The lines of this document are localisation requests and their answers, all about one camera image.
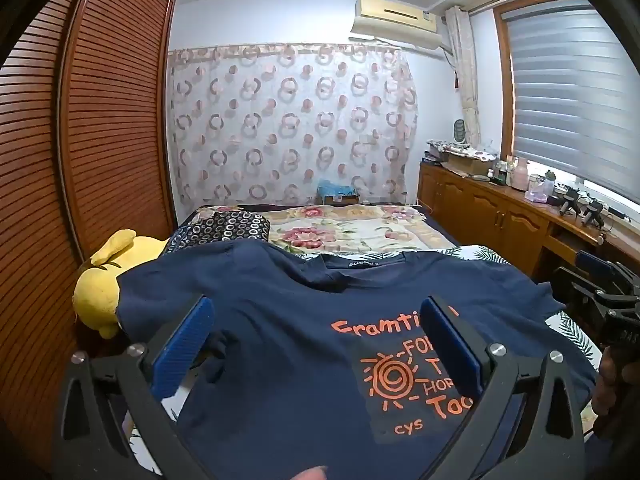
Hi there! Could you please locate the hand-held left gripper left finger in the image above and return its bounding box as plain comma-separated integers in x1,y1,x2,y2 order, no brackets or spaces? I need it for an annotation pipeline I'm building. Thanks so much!
52,296,217,480

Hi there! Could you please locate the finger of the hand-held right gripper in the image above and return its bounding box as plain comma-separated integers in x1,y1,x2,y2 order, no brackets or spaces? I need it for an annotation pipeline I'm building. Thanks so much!
574,250,632,286
552,266,608,318

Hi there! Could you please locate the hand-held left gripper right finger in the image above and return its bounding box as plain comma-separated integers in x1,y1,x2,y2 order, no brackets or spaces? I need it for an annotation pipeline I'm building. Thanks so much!
420,296,586,480

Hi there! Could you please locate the navy printed T-shirt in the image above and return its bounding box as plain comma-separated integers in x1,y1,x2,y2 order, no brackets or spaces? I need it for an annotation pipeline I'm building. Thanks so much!
116,240,598,480

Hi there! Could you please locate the person's right hand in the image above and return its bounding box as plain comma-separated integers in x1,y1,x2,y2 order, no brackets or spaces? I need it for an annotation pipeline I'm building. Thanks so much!
595,345,632,431

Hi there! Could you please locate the small black tripod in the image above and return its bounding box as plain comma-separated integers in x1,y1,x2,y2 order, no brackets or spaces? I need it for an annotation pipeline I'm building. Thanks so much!
582,197,628,243
557,186,583,216

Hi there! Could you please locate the white leaf-print sheet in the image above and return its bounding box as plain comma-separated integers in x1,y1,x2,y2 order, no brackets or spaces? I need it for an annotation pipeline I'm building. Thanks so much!
125,244,598,480

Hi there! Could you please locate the long wooden cabinet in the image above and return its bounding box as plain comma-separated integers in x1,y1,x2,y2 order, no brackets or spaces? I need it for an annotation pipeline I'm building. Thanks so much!
417,160,640,281

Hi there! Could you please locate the pink bottle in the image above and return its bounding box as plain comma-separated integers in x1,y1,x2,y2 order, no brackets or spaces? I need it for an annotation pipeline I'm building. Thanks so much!
511,156,531,192

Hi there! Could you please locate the studded dark garment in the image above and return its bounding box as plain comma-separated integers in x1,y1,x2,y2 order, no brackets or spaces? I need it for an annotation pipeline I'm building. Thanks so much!
165,209,271,253

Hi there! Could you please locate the floral fleece blanket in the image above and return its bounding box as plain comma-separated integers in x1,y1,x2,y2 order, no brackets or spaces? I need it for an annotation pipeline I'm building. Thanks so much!
192,204,458,261

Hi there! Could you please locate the open cardboard box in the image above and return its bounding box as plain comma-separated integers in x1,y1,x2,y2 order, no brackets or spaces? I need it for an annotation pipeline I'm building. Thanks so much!
445,152,493,175

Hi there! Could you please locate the floral cloth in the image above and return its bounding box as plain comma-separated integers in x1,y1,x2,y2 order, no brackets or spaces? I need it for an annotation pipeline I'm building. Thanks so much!
426,139,496,162

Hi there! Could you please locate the blue plastic bag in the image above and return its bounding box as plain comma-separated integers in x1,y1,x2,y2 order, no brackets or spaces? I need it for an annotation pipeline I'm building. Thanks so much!
317,179,357,198

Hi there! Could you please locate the wooden louvred wardrobe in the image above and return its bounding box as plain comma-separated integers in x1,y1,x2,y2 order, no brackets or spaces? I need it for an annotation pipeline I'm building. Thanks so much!
0,0,178,471

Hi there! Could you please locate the beige tied window curtain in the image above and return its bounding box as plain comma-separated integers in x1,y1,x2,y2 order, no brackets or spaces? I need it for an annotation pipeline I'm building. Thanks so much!
444,5,483,146

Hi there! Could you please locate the wooden window frame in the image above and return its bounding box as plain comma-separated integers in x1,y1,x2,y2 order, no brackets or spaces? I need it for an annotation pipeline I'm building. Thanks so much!
492,0,640,201

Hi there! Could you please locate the sheer ring-patterned wall curtain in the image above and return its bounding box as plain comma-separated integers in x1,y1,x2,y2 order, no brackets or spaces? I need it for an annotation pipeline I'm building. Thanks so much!
167,42,420,207

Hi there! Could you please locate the cream wall air conditioner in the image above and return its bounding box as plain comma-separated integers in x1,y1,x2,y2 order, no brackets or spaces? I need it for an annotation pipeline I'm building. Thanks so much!
351,0,443,51

